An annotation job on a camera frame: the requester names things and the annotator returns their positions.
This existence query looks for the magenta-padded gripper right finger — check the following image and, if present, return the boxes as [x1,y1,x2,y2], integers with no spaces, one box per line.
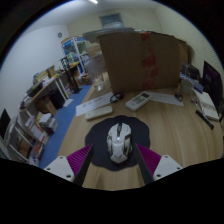
[133,143,184,184]

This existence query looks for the white open book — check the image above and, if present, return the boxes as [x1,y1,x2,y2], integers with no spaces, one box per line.
[194,89,220,122]

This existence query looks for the dark bag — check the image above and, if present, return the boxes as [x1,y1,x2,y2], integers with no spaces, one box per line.
[181,63,202,80]

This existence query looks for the white round container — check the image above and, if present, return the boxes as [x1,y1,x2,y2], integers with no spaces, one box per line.
[179,78,195,96]

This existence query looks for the white computer mouse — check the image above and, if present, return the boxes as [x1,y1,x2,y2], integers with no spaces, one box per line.
[106,122,134,165]

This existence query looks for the shelf unit with books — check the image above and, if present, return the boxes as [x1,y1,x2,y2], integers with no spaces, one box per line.
[0,64,81,168]

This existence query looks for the blue and white cabinet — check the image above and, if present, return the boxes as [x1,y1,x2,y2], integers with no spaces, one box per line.
[60,36,90,84]

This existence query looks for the white remote control with buttons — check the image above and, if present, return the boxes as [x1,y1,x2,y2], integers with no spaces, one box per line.
[125,91,152,112]

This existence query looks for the flat white oblong remote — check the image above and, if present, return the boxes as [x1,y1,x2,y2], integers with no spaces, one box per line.
[85,105,114,121]

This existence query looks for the window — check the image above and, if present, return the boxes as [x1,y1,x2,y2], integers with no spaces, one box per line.
[99,13,125,29]

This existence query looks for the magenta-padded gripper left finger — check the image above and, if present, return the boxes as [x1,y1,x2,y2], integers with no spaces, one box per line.
[43,143,95,187]

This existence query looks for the clear plastic jar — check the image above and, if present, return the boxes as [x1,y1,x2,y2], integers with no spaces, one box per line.
[84,54,109,92]

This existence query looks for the large brown cardboard box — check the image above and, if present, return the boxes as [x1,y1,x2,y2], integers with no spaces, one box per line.
[97,30,189,95]

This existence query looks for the dark scalloped mouse pad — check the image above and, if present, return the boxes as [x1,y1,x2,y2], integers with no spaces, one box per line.
[84,115,152,172]

